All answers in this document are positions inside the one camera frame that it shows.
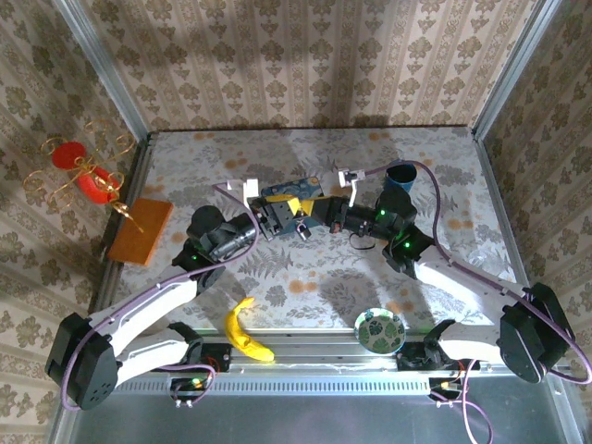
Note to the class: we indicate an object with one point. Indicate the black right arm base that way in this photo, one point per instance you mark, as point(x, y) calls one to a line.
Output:
point(411, 358)

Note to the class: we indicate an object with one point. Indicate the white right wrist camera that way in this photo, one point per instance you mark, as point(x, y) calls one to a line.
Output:
point(347, 178)

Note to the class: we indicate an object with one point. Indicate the leaf pattern round plate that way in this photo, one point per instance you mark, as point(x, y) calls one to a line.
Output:
point(379, 330)

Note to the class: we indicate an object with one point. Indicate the aluminium mounting rail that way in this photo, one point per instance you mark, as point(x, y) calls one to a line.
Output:
point(314, 356)

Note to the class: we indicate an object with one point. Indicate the yellow banana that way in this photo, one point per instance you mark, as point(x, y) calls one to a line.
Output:
point(238, 333)

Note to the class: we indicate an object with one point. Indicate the small black circuit board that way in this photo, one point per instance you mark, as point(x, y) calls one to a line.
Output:
point(444, 385)
point(185, 385)

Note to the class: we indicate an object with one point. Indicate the grey metal panel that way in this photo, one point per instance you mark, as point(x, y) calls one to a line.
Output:
point(277, 421)

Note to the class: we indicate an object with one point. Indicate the aluminium frame post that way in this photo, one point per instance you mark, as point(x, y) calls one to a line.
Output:
point(99, 60)
point(513, 69)

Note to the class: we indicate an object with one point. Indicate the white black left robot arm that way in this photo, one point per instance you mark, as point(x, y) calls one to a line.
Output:
point(152, 296)

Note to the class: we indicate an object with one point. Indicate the starry night print tin box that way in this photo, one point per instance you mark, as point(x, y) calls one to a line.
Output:
point(296, 187)

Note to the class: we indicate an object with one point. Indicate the clear drinking glass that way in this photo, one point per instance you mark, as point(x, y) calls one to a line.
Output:
point(483, 261)

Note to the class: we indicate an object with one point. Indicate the orange rectangular board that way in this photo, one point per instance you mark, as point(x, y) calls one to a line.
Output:
point(139, 231)

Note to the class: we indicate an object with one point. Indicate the aluminium side rail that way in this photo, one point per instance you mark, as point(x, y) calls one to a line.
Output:
point(144, 157)

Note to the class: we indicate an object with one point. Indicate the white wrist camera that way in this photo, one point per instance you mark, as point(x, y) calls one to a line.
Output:
point(250, 187)
point(347, 178)

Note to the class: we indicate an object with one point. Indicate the perforated metal strip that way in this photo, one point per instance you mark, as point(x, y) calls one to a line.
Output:
point(300, 384)

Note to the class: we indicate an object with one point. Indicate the dark blue cup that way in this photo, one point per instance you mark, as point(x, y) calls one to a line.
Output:
point(400, 182)

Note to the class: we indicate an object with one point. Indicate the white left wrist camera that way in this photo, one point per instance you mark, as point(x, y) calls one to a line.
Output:
point(250, 187)

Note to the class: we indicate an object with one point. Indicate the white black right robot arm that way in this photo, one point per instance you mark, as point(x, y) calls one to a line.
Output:
point(472, 277)

